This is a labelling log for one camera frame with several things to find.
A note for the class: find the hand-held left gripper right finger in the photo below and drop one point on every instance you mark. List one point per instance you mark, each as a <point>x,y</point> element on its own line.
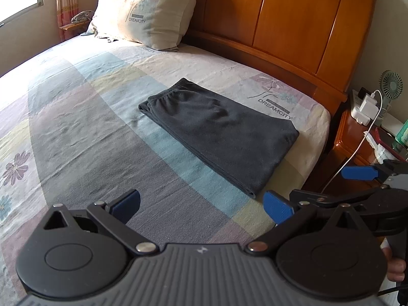
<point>276,207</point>

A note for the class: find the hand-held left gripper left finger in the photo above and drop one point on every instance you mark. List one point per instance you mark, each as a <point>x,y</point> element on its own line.
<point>127,205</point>

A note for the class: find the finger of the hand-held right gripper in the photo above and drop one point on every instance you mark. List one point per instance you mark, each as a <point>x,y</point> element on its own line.
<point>360,173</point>
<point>325,200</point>

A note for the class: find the dark grey pants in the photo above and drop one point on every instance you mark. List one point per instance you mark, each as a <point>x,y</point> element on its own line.
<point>223,134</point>

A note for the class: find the person's right hand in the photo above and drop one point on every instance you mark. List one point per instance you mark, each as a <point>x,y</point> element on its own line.
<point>397,271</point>

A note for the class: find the white paper slips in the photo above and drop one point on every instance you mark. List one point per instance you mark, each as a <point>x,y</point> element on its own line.
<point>379,153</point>

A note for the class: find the wooden nightstand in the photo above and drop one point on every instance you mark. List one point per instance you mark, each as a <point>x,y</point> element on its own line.
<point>347,140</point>

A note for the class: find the red-cased phone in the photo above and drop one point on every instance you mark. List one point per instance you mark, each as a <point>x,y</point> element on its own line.
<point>387,138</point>

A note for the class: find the green package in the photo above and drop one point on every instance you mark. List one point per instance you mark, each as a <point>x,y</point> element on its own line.
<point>403,134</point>

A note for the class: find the white charger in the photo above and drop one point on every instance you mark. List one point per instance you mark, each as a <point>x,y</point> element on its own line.
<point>369,103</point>

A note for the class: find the black plug adapter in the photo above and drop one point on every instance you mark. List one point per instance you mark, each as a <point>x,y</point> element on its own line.
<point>362,92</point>

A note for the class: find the green desk fan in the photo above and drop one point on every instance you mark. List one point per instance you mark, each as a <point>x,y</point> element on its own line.
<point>390,84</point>

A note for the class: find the patchwork floral bedsheet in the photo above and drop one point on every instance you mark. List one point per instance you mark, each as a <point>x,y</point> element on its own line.
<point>79,118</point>

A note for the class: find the wooden headboard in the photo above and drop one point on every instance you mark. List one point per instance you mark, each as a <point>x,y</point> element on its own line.
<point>287,22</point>

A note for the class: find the small wooden shelf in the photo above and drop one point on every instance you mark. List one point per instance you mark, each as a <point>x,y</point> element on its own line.
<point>71,27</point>

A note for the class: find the grey plush toy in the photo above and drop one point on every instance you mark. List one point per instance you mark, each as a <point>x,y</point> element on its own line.
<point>82,16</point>

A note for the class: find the beige printed pillow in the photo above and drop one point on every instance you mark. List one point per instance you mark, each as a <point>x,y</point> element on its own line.
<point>146,9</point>

